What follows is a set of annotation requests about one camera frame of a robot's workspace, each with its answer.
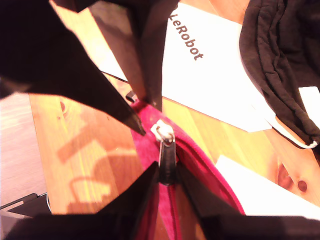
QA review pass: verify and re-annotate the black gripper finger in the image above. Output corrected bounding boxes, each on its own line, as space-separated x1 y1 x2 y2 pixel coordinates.
176 164 246 221
99 161 161 218
0 0 146 136
128 0 181 111

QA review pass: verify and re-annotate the red zip pouch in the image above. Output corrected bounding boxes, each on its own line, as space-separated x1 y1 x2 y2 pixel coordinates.
125 91 247 240

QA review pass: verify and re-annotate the silver zipper pull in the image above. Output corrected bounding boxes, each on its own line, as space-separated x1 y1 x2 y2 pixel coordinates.
150 119 178 187

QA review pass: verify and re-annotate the white printed letter sheet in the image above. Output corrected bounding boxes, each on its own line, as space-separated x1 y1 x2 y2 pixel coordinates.
215 154 320 221

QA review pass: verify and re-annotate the white LeRobot paper sheet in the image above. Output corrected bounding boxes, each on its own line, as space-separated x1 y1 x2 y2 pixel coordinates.
97 2 273 133

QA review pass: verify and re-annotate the black flat mounting plate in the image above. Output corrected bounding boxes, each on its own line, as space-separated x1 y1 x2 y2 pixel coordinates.
0 192 52 226

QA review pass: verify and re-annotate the black grey hooded jacket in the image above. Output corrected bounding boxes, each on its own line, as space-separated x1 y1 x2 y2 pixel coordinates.
238 0 320 150

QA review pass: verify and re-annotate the white paper tag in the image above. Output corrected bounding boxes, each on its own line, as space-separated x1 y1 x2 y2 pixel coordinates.
298 86 320 121

